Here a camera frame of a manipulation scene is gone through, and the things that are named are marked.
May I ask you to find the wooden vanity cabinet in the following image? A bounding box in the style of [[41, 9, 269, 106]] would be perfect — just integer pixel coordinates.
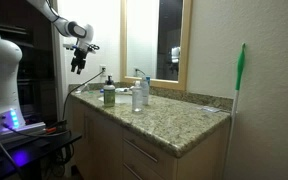
[[71, 98, 229, 180]]

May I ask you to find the small clear plastic packet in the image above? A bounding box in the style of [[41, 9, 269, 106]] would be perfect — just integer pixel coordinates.
[[201, 106, 221, 113]]

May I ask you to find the white sink basin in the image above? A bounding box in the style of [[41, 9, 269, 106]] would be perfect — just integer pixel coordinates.
[[97, 93, 134, 105]]

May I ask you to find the wood framed mirror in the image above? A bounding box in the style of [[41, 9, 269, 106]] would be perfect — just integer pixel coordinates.
[[121, 0, 193, 90]]

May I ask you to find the grey cable at base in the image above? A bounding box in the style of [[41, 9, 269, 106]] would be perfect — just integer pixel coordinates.
[[0, 123, 25, 180]]

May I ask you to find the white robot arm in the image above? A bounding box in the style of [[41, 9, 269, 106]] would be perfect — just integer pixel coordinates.
[[0, 0, 94, 129]]

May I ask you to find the upper drawer metal handle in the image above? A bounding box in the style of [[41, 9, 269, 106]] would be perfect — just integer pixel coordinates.
[[123, 138, 158, 163]]

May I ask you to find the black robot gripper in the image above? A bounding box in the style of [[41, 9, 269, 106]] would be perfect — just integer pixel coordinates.
[[71, 44, 100, 75]]

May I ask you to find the drawer metal handle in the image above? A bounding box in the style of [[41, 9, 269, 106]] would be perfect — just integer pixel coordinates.
[[123, 163, 143, 180], [123, 138, 158, 163]]

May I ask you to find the clear plastic bottle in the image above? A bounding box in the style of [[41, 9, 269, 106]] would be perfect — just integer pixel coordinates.
[[132, 81, 142, 112]]

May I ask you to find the green label pump bottle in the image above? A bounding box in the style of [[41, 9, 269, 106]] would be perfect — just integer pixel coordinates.
[[103, 75, 115, 107]]

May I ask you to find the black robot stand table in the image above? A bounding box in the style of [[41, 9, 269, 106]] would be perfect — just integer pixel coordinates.
[[0, 132, 82, 180]]

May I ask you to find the lower drawer metal handle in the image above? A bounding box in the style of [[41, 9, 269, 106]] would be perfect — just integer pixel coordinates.
[[123, 163, 143, 180]]

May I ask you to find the black power cable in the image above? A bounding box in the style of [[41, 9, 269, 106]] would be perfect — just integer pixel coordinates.
[[61, 68, 106, 123]]

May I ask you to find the white bottle blue cap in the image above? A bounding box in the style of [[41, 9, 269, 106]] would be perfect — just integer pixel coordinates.
[[141, 76, 150, 105]]

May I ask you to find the white wall outlet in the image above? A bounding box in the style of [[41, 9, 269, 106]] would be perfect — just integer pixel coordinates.
[[100, 65, 106, 77]]

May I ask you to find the chrome faucet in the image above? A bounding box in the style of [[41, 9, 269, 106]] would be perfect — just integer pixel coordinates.
[[115, 88, 129, 93]]

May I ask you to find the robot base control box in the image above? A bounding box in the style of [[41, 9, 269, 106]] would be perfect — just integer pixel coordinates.
[[0, 109, 46, 143]]

